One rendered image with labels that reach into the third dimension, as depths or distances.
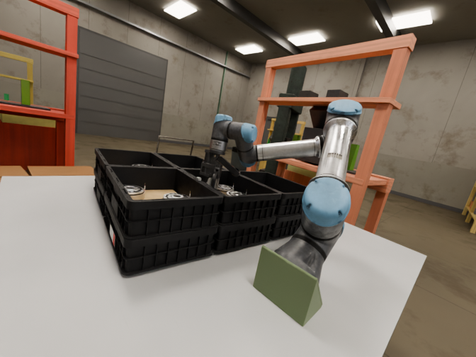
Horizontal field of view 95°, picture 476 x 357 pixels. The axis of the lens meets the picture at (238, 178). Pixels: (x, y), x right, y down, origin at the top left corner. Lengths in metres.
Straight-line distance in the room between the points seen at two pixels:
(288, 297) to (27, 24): 9.85
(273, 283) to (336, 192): 0.31
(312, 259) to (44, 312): 0.64
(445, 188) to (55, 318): 9.24
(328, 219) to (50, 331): 0.64
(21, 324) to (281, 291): 0.58
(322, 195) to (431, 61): 9.47
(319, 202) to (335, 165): 0.16
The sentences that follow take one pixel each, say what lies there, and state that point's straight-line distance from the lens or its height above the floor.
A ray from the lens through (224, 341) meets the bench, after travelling 0.60.
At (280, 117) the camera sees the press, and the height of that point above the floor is 1.55.
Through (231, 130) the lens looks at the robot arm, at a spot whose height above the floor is 1.15.
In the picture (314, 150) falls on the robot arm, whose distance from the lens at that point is 0.99.
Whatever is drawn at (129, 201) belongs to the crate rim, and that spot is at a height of 0.93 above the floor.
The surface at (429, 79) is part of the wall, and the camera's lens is 9.79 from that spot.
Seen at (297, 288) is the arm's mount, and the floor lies 0.79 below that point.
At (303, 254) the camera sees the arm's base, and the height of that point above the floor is 0.85.
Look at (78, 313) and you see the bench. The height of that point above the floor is 0.70.
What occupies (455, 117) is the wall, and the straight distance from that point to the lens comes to 9.43.
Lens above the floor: 1.15
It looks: 12 degrees down
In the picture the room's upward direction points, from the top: 11 degrees clockwise
